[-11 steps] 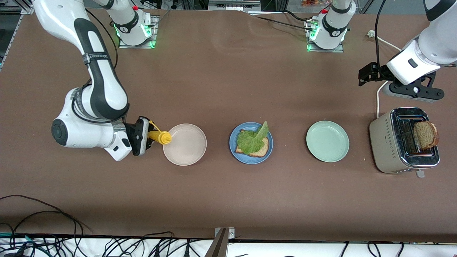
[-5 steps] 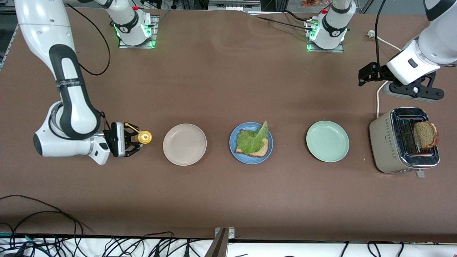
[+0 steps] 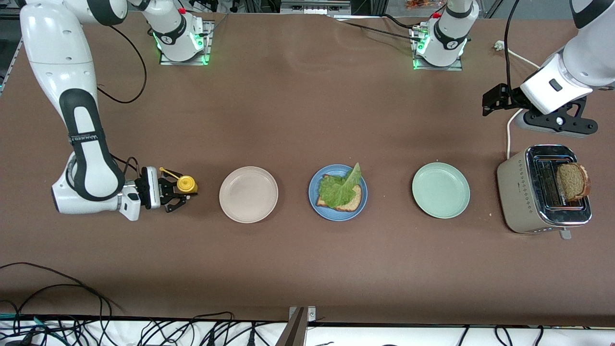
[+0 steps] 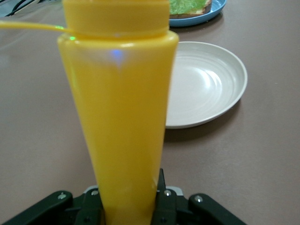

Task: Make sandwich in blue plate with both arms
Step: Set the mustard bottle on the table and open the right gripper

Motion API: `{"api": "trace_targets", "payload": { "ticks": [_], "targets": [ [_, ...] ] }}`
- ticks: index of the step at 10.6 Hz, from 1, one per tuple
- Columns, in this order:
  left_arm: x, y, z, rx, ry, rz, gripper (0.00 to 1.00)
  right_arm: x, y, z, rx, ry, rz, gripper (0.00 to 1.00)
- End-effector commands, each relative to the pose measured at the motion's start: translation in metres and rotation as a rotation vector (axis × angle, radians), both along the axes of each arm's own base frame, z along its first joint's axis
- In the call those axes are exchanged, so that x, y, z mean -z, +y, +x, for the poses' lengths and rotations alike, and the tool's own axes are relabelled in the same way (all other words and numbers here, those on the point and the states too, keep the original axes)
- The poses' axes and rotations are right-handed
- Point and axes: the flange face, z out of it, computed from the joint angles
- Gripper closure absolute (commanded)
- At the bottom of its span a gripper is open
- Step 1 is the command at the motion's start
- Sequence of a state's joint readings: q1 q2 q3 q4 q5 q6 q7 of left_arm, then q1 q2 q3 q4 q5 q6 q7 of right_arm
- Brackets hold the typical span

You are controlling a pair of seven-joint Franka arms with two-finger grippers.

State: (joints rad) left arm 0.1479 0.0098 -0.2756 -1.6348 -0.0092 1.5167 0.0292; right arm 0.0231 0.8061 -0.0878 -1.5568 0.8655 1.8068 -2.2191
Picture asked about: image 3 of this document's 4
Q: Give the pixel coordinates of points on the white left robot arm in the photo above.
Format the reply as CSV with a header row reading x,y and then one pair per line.
x,y
449,36

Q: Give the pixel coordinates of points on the small metal bracket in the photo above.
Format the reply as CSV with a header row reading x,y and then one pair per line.
x,y
311,315

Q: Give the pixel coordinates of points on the beige and chrome toaster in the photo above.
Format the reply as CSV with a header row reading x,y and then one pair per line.
x,y
516,192

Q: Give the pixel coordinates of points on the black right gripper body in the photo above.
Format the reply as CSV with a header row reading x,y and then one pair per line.
x,y
165,188

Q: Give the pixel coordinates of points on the yellow mustard squeeze bottle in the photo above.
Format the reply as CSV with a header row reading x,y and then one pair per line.
x,y
186,183

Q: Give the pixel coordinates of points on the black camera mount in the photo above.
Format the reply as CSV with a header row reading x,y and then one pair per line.
x,y
576,124
139,191

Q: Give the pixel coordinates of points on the metal camera post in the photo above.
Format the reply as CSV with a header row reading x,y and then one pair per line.
x,y
293,334

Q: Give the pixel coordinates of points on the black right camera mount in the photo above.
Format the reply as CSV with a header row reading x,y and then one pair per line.
x,y
139,191

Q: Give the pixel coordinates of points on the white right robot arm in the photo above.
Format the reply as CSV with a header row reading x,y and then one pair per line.
x,y
86,144

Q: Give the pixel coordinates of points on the blue plate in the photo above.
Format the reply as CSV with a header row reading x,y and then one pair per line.
x,y
331,216

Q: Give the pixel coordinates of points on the beige plate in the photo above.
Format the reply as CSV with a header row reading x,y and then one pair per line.
x,y
248,194

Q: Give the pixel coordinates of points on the light green plate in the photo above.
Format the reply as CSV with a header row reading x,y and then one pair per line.
x,y
440,191

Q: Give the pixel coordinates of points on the orange patterned object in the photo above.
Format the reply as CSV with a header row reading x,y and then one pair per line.
x,y
420,4

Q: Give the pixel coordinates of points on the green lettuce leaf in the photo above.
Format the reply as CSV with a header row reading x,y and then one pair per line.
x,y
336,190

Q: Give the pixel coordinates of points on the brown bread slice with crust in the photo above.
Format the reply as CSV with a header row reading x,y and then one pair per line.
x,y
353,202

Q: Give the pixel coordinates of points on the seeded brown bread slice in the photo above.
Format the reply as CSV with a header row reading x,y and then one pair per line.
x,y
574,182

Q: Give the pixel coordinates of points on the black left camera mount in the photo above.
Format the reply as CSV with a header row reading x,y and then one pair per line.
x,y
576,124

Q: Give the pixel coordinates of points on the grey metal power strip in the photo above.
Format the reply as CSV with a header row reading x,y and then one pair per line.
x,y
314,7

